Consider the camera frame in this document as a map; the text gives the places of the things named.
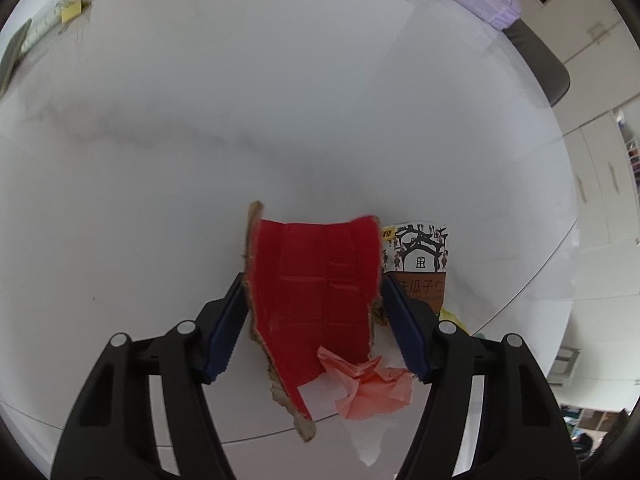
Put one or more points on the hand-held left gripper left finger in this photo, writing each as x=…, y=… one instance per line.
x=227, y=330

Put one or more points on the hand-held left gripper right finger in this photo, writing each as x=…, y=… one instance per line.
x=405, y=330

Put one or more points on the red cardboard piece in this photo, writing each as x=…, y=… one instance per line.
x=315, y=285

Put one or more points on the yellow paper scrap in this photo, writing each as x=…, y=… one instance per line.
x=450, y=317

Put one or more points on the pink crumpled paper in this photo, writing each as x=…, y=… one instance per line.
x=375, y=385

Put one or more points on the printed snack packet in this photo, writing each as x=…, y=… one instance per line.
x=420, y=260

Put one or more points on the white paper scrap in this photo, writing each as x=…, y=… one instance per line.
x=370, y=440

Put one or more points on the dark chair back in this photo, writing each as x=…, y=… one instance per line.
x=545, y=65

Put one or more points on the grey flat object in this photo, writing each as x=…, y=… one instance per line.
x=10, y=55

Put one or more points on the yellow sticky note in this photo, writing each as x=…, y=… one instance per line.
x=71, y=11

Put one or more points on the cream wall cabinet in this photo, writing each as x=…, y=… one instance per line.
x=600, y=150

